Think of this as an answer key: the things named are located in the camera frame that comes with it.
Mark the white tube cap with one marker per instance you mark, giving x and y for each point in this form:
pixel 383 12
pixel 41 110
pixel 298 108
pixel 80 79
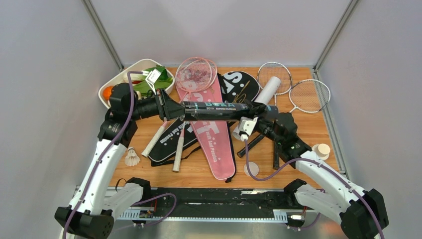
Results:
pixel 322 150

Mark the white rectangular tray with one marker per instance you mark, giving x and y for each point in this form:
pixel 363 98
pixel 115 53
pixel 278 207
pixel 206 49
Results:
pixel 141 65

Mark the green bok choy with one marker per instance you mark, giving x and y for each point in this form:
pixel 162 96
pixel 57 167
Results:
pixel 136 78

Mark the white shuttlecock tube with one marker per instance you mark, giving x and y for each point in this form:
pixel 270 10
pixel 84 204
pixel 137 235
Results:
pixel 264 97

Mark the pink racket cover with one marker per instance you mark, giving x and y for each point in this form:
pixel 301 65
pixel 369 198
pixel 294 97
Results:
pixel 213 136

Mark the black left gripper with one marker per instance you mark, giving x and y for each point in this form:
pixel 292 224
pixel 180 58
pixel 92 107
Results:
pixel 167 109

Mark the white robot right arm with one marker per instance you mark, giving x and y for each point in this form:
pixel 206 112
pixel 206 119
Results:
pixel 360 213

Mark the white shuttlecock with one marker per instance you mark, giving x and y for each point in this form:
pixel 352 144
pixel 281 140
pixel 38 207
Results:
pixel 131 158

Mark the clear round tube lid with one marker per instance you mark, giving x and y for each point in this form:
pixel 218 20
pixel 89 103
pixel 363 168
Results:
pixel 251 169

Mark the black racket cover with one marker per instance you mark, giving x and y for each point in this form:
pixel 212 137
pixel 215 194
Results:
pixel 236 86

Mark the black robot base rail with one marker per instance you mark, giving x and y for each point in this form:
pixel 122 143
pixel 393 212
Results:
pixel 219 202

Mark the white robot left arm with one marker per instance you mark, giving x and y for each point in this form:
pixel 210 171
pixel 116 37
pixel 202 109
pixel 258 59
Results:
pixel 90 214

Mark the black shuttlecock tube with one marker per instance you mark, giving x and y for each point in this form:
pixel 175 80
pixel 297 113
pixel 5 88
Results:
pixel 212 111

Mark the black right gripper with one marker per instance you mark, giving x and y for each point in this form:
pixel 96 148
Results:
pixel 254 107

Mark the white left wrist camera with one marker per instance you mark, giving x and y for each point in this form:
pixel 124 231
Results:
pixel 151 78

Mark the white racket left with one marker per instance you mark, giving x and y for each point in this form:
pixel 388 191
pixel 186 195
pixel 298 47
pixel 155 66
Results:
pixel 269 69

